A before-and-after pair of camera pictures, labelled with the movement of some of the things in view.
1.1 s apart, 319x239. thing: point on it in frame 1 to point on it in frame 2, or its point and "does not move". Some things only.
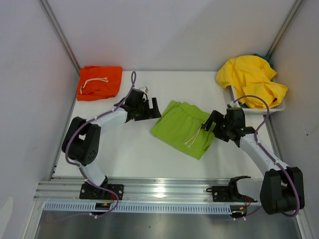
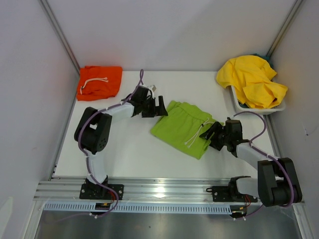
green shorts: [180, 127] does not move
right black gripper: [214, 117] to [216, 127]
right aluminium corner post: [281, 33] does not move
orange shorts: [98, 82] does not move
